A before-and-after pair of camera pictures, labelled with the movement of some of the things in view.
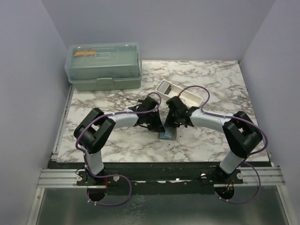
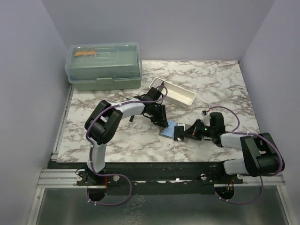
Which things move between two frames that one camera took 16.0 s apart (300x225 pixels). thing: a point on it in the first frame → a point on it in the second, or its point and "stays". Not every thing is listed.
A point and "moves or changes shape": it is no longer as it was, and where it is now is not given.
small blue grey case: (170, 133) moves or changes shape
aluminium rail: (59, 178) stays
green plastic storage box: (104, 66) stays
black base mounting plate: (159, 178) stays
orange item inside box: (85, 53) stays
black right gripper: (168, 123) → (193, 131)
